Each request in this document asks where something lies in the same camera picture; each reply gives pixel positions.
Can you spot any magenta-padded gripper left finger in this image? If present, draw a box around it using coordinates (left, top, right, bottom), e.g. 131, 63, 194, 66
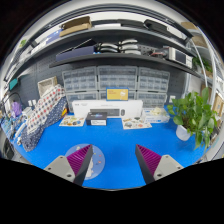
43, 143, 94, 187

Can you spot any white and blue tissue box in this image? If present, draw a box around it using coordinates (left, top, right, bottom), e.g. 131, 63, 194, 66
141, 106, 171, 124

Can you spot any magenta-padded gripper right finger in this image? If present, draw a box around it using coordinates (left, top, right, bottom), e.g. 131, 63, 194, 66
134, 143, 184, 185

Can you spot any long white keyboard box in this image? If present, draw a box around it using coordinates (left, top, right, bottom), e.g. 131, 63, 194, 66
71, 99, 144, 119

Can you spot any navy dotted cloth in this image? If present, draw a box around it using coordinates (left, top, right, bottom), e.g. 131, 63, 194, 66
20, 96, 69, 153

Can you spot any green plant in white pot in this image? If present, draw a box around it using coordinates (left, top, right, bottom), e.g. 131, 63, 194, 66
166, 87, 219, 151

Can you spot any colourful sticker sheet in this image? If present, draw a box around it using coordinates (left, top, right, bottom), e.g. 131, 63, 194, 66
59, 115, 86, 128
121, 116, 153, 130

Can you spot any beige woven basket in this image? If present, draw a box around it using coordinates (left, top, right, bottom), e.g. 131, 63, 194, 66
37, 75, 59, 98

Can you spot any round blue cartoon mouse pad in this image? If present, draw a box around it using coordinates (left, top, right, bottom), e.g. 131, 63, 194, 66
64, 143, 106, 181

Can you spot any white checked cloth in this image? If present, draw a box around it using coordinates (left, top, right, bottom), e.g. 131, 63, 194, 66
25, 83, 66, 134

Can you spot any yellow card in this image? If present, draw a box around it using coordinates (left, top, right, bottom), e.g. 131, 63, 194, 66
105, 87, 130, 102

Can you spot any small black box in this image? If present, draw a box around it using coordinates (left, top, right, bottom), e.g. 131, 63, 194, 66
85, 111, 109, 127

